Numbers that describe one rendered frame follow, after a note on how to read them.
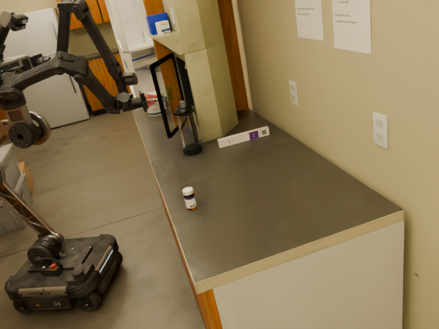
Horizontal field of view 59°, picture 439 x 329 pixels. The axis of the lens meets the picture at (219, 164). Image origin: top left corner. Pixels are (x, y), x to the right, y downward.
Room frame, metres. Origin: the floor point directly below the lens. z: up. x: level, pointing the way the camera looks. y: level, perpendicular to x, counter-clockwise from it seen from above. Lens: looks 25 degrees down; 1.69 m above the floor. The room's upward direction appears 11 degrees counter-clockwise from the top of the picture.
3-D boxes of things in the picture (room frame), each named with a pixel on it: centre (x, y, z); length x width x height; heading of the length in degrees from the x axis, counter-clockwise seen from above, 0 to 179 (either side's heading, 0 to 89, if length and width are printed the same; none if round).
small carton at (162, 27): (2.05, 0.14, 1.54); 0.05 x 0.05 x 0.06; 29
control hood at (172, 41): (2.10, 0.15, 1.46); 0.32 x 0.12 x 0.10; 12
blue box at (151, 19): (2.18, 0.17, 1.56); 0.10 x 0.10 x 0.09; 12
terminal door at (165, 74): (2.11, 0.19, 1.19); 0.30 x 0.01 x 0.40; 160
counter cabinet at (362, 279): (1.95, -0.01, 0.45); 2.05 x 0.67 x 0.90; 12
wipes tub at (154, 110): (2.69, 0.35, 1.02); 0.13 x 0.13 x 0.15
